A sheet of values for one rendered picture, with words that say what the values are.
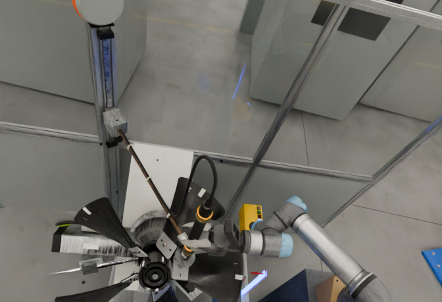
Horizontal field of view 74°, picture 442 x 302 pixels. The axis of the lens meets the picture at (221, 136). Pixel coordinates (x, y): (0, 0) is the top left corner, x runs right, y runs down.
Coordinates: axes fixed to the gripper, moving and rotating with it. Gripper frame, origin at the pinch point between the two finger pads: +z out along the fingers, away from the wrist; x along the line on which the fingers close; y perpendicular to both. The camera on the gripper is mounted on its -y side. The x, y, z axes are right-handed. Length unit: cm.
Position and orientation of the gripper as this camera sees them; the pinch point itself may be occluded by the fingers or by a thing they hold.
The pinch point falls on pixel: (185, 233)
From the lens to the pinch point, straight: 95.2
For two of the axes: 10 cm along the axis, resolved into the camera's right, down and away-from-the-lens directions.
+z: -9.7, -1.5, -1.8
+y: -2.4, 6.4, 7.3
